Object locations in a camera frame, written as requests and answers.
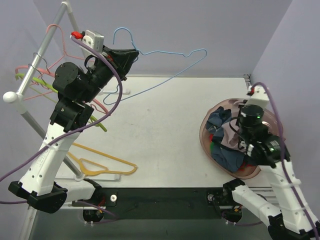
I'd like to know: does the light blue wire hanger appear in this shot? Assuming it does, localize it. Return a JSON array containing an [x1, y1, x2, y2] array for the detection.
[[112, 26, 208, 102]]

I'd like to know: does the pink wire hanger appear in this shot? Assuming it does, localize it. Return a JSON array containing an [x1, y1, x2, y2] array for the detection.
[[26, 23, 85, 100]]

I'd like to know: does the lime green hanger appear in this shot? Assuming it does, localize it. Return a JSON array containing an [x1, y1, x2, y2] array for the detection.
[[14, 73, 109, 133]]

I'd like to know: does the pink plastic hanger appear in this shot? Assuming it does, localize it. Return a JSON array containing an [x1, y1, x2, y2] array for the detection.
[[15, 65, 108, 113]]

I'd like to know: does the yellow plastic hanger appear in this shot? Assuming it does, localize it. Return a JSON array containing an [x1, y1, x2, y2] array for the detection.
[[67, 143, 138, 177]]

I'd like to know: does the green tank top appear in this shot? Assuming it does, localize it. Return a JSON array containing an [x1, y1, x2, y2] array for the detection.
[[210, 142, 215, 156]]

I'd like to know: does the mauve pink tank top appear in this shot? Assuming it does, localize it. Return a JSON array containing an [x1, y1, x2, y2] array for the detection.
[[221, 122, 240, 151]]

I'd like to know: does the dark grey-blue tank top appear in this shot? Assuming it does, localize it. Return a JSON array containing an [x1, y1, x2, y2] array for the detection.
[[205, 106, 249, 173]]

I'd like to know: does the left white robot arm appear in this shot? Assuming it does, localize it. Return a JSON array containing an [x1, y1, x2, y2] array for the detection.
[[8, 46, 139, 214]]

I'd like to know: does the silver clothes rack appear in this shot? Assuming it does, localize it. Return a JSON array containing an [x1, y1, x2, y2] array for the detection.
[[2, 0, 132, 240]]

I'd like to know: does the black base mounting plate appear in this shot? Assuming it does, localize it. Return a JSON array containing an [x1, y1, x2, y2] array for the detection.
[[72, 187, 243, 223]]

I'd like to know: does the pink translucent plastic basin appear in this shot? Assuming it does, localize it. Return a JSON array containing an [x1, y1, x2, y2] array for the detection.
[[199, 98, 279, 180]]

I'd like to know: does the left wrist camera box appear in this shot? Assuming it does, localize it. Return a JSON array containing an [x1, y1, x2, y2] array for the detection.
[[71, 29, 105, 53]]

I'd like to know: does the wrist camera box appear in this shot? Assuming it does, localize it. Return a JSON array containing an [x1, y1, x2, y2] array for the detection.
[[245, 85, 269, 109], [71, 29, 105, 53]]

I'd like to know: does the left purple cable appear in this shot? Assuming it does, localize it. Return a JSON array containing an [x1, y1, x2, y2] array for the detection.
[[0, 37, 123, 222]]

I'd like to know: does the purple cable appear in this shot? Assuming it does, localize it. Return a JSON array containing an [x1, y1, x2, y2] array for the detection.
[[0, 37, 123, 222], [221, 82, 320, 233]]

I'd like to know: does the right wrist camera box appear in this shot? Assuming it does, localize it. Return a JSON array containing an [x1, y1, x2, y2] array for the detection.
[[245, 85, 269, 109]]

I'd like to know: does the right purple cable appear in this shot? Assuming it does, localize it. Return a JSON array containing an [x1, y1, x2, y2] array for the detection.
[[221, 82, 320, 233]]

